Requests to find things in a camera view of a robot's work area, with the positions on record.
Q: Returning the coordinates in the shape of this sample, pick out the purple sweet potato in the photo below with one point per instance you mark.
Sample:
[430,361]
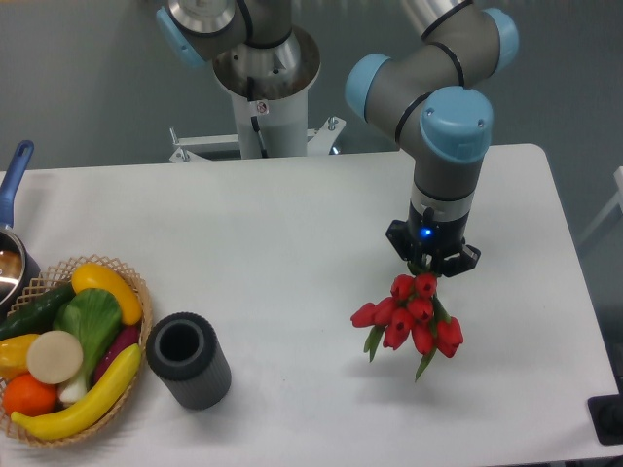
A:
[129,335]

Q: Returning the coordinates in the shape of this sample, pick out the beige round slice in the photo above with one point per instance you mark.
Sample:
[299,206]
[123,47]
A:
[54,357]

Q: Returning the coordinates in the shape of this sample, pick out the green bok choy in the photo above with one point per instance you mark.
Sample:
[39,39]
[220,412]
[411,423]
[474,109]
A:
[93,317]

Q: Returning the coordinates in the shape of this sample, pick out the blue handled saucepan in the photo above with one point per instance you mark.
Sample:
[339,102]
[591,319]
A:
[18,268]

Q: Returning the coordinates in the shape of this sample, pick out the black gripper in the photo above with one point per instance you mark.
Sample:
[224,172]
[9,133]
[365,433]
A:
[429,245]

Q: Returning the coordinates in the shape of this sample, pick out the orange fruit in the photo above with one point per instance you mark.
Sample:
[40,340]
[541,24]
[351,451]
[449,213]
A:
[27,395]

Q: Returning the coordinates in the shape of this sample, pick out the dark grey ribbed vase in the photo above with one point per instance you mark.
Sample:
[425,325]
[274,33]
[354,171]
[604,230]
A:
[184,352]

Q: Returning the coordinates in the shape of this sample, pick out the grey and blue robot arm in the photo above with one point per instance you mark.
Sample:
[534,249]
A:
[426,103]

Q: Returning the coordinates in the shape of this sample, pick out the white frame at right edge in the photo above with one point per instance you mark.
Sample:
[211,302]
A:
[606,218]

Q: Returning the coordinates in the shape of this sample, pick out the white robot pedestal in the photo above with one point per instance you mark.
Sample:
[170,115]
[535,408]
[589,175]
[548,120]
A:
[269,94]

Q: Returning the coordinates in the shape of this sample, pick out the yellow bell pepper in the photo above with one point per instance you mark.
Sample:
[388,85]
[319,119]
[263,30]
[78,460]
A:
[13,355]

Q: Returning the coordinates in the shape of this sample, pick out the yellow banana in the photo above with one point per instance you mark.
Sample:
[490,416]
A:
[92,407]

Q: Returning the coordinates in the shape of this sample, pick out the black device at table edge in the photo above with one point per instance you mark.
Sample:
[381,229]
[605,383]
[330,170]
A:
[606,415]

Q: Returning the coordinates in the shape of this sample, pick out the green cucumber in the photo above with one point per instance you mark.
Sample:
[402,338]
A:
[38,315]

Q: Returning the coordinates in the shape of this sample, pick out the red tulip bouquet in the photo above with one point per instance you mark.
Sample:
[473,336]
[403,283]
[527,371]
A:
[411,311]

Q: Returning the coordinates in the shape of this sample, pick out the woven wicker basket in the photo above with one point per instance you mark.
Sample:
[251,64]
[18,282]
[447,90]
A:
[52,278]

